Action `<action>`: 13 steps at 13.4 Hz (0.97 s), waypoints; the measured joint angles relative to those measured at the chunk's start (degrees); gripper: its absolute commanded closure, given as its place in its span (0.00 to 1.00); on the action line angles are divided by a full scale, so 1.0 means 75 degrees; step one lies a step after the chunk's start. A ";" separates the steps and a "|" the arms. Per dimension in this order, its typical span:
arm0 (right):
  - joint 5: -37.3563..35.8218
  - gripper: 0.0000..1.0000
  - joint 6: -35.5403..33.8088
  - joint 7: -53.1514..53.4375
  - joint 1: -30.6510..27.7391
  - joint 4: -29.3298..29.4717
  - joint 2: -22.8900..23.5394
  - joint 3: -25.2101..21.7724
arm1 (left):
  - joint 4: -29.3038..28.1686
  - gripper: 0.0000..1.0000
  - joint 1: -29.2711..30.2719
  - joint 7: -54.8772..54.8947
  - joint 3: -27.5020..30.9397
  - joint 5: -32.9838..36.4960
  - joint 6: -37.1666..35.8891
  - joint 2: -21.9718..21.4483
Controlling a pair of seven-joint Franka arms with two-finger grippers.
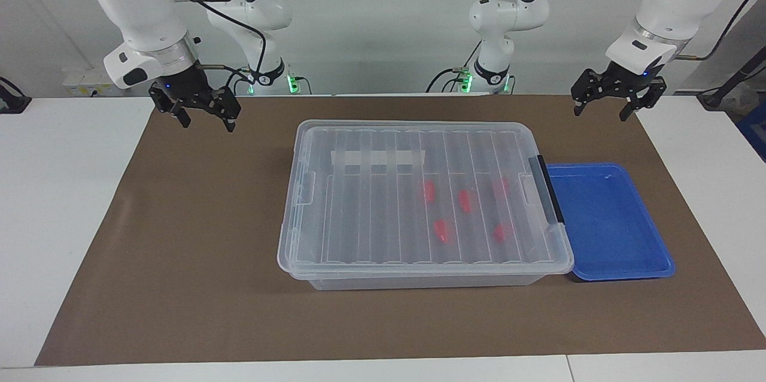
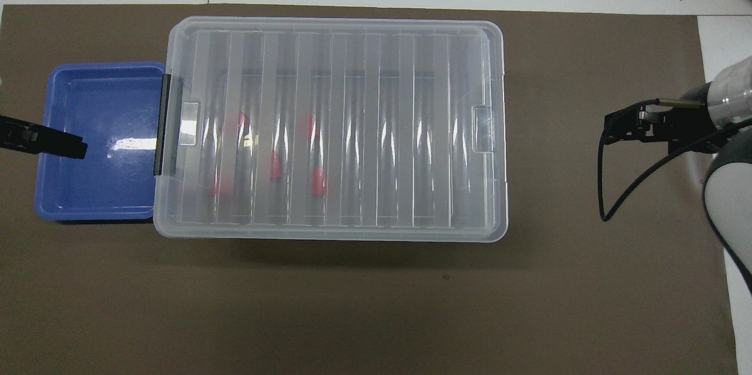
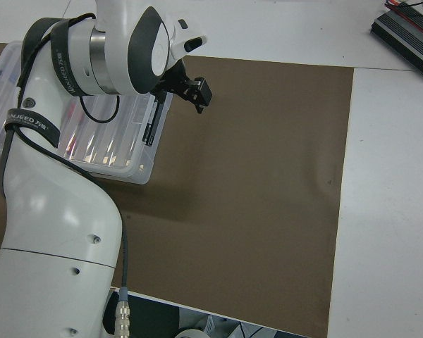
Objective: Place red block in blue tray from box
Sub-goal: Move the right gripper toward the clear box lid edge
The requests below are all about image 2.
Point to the red block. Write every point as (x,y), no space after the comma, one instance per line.
(275,164)
(241,122)
(308,126)
(222,184)
(319,182)

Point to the clear plastic storage box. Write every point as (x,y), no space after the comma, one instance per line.
(411,78)

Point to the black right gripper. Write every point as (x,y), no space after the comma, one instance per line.
(681,128)

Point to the brown table mat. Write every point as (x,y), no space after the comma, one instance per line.
(352,304)

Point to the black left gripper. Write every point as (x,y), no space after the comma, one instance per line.
(14,133)

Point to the clear plastic box lid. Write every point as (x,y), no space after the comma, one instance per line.
(382,128)

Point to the blue plastic tray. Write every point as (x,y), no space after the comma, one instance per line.
(100,187)

